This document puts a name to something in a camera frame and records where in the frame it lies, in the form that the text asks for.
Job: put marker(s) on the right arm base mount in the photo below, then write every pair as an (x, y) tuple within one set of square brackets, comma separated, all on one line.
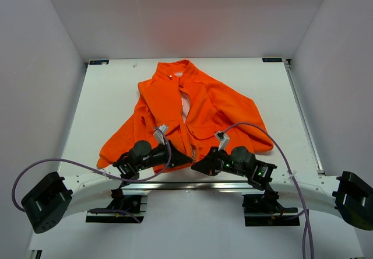
[(264, 210)]

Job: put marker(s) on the orange jacket with pink lining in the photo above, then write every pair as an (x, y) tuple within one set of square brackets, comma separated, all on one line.
[(194, 106)]

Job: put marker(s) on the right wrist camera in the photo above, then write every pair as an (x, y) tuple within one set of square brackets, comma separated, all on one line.
[(223, 139)]

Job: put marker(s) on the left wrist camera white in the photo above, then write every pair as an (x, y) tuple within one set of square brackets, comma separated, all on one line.
[(160, 134)]

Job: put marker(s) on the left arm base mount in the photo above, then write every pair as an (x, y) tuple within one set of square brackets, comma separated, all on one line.
[(123, 208)]

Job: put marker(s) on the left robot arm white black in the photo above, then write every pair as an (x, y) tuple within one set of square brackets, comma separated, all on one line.
[(55, 196)]

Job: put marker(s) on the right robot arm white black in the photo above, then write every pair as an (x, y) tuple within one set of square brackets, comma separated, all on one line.
[(347, 196)]

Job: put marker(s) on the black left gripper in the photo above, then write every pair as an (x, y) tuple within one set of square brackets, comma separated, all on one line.
[(178, 158)]

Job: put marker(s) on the aluminium table edge rail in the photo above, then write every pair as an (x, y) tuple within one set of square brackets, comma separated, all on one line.
[(204, 185)]

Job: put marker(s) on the blue label sticker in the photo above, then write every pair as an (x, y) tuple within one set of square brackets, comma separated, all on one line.
[(272, 59), (99, 62)]

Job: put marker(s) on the blue label sticker left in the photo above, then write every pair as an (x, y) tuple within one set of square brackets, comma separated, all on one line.
[(99, 62)]

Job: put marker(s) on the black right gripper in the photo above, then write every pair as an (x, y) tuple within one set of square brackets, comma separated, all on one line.
[(208, 164)]

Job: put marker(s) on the blue label sticker right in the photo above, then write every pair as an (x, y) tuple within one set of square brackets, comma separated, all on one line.
[(272, 59)]

